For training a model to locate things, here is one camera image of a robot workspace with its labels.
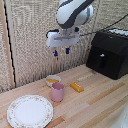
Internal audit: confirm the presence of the pink mug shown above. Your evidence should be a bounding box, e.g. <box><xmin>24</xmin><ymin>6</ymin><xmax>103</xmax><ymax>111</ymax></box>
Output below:
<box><xmin>50</xmin><ymin>82</ymin><xmax>66</xmax><ymax>103</ymax></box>

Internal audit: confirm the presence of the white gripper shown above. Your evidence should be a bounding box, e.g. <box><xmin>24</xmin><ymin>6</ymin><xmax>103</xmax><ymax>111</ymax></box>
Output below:
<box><xmin>45</xmin><ymin>28</ymin><xmax>81</xmax><ymax>57</ymax></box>

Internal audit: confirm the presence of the yellow butter stick box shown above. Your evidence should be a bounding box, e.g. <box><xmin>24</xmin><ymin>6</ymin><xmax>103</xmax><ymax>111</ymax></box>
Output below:
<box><xmin>69</xmin><ymin>81</ymin><xmax>85</xmax><ymax>94</ymax></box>

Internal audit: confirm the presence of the white floral rimmed plate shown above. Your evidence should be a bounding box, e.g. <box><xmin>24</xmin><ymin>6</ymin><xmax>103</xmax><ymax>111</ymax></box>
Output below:
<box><xmin>6</xmin><ymin>94</ymin><xmax>55</xmax><ymax>128</ymax></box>

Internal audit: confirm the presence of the black cable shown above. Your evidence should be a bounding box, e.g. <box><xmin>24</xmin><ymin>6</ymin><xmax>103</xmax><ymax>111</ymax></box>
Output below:
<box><xmin>79</xmin><ymin>13</ymin><xmax>128</xmax><ymax>37</ymax></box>

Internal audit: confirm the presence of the small white bowl yellow content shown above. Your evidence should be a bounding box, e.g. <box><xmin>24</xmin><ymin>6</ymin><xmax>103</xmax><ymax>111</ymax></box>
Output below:
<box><xmin>45</xmin><ymin>74</ymin><xmax>62</xmax><ymax>88</ymax></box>

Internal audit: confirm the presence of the black box appliance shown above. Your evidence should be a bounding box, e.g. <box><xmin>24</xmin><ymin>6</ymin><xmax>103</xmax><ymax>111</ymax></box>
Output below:
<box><xmin>85</xmin><ymin>28</ymin><xmax>128</xmax><ymax>81</ymax></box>

